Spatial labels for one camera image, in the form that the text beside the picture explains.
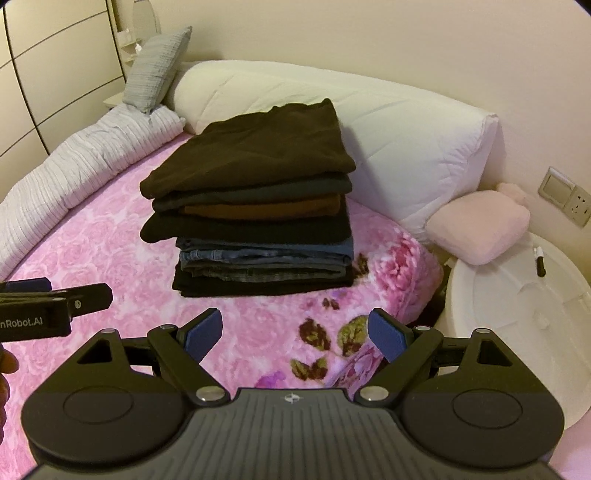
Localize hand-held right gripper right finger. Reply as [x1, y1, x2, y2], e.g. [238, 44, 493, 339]
[353, 308, 522, 408]

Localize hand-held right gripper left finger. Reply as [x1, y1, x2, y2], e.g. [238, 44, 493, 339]
[71, 308, 228, 408]

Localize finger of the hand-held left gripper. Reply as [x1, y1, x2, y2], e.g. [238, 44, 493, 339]
[0, 277, 52, 295]
[46, 284, 114, 320]

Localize dark brown garment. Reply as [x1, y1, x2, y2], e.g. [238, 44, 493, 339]
[140, 98, 357, 200]

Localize person's left hand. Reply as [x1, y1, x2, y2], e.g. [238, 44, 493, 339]
[0, 344, 20, 437]

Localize pink floral blanket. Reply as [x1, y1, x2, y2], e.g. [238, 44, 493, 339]
[0, 131, 446, 467]

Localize folded black garment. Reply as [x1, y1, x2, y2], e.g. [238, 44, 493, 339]
[172, 265, 356, 297]
[141, 210, 354, 245]

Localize folded blue jeans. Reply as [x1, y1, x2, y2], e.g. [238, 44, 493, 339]
[175, 235, 355, 265]

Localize white round side table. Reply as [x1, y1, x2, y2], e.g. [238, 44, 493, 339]
[434, 233, 591, 430]

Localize pink plush pillow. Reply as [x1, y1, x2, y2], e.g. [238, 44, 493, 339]
[425, 182, 532, 266]

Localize folded tan brown garment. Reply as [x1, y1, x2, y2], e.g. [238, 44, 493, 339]
[184, 193, 343, 221]

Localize white striped quilt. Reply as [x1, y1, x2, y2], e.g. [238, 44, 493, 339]
[0, 104, 186, 278]

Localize folded dark grey garment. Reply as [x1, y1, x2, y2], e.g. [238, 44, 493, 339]
[152, 173, 354, 215]

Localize beige bedside shelf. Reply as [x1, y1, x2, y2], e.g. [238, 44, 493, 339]
[102, 28, 155, 110]

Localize white padded headboard cushion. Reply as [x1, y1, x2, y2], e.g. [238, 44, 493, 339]
[164, 60, 504, 243]

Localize beige panelled wardrobe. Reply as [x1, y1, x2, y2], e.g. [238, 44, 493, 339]
[0, 0, 127, 160]

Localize grey textured pillow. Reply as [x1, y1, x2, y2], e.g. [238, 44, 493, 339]
[122, 26, 193, 114]

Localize oval mirror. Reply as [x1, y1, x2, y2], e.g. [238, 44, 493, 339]
[133, 0, 158, 38]

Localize beige wall socket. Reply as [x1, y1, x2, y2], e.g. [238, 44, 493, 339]
[538, 166, 591, 229]

